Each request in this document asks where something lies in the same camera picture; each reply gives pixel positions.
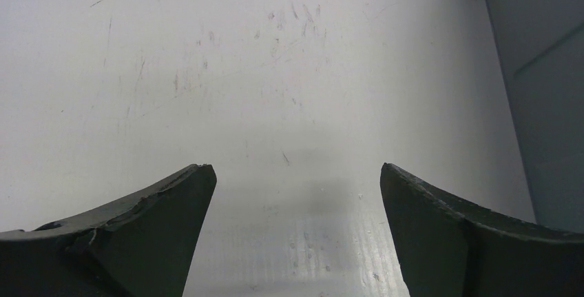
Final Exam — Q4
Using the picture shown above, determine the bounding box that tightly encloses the grey plastic bin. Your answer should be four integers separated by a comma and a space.
486, 0, 583, 233

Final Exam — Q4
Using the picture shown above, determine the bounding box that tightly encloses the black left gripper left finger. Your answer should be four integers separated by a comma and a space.
1, 165, 217, 296

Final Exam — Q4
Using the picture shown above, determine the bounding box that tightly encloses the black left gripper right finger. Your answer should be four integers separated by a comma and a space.
380, 163, 583, 296

